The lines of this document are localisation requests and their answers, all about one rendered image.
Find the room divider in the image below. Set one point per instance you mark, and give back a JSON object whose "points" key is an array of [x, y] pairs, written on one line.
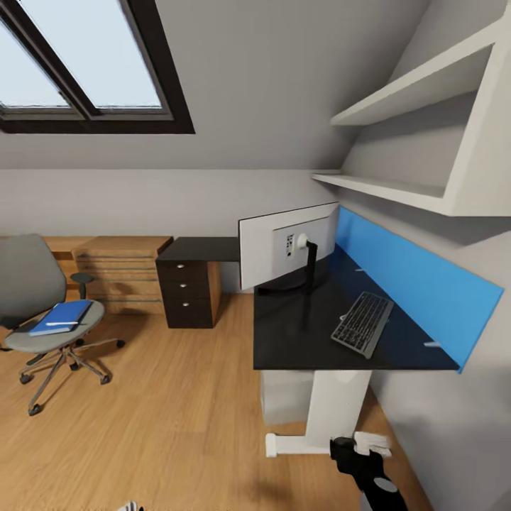
{"points": [[450, 303]]}

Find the bookcase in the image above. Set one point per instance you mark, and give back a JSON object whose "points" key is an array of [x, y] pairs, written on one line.
{"points": [[61, 247], [480, 181]]}

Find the keyboard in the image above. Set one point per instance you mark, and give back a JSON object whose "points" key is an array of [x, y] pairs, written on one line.
{"points": [[362, 326]]}

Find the mouse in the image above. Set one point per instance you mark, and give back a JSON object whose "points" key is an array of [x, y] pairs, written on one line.
{"points": [[344, 441]]}

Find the monitor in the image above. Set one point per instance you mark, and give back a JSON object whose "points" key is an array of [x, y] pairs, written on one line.
{"points": [[276, 244]]}

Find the swivel chair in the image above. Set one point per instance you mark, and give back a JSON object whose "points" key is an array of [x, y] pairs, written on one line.
{"points": [[31, 284]]}

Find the folder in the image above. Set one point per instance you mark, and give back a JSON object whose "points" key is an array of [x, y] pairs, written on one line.
{"points": [[60, 318]]}

